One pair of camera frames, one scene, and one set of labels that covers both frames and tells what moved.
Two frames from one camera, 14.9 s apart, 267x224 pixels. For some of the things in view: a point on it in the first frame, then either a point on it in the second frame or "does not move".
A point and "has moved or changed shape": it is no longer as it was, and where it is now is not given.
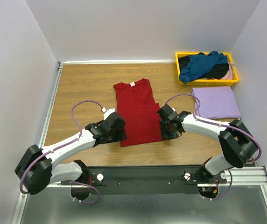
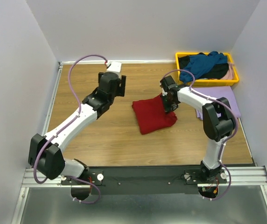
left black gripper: x=121 y=135 to x=123 y=83
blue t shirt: x=200 y=64 does not move
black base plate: x=143 y=180 does not move
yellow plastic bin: x=212 y=82 does not move
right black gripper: x=164 y=134 to x=169 y=108
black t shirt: x=218 y=71 does not move
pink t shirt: x=229 y=74 does not move
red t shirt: x=135 y=103 has moved or changed shape
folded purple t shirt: x=217 y=102 does not move
